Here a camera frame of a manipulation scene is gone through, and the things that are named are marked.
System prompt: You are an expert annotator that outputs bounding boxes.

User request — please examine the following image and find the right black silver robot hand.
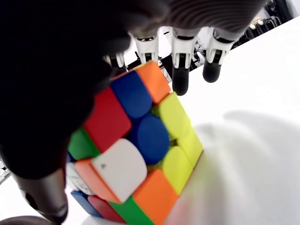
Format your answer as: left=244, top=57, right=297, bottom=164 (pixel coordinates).
left=0, top=0, right=268, bottom=225

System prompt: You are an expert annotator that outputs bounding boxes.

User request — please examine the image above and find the multicoloured Rubik's cube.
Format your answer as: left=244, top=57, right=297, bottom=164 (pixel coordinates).
left=65, top=60, right=204, bottom=225

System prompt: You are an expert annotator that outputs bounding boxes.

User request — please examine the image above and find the round dark brown plate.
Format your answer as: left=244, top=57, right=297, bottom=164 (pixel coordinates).
left=0, top=215, right=46, bottom=225

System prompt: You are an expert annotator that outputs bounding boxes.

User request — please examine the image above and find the black equipment rack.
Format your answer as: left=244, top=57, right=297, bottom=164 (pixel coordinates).
left=243, top=0, right=300, bottom=36

